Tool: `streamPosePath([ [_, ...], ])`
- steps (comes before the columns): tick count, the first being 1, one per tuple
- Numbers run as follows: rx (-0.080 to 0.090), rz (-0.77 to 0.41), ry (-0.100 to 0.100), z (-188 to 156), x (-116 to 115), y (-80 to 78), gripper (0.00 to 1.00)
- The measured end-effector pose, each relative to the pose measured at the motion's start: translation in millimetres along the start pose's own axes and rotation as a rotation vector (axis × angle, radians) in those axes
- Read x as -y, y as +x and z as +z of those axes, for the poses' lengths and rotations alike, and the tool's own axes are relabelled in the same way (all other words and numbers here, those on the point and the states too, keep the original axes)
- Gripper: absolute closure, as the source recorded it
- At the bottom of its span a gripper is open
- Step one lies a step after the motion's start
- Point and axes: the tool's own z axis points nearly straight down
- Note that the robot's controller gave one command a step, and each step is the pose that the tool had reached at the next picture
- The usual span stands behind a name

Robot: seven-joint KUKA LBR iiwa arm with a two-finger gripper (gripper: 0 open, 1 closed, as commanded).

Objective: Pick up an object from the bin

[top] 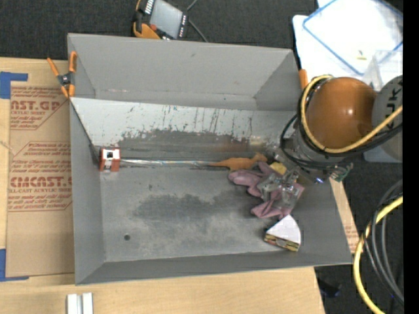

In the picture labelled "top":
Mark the white toy sandwich wedge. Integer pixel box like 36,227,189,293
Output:
263,214,302,253

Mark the brown cardboard board red print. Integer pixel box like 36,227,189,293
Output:
0,56,361,278

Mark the orange and white small box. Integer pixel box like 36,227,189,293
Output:
98,146,121,173

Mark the orange toy kangaroo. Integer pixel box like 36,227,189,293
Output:
208,152,268,172

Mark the pink cloth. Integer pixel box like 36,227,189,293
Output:
228,161,296,219

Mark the grey metal bin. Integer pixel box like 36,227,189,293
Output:
67,33,355,286

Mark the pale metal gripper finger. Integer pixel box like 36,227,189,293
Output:
280,172,305,215
257,173,283,203

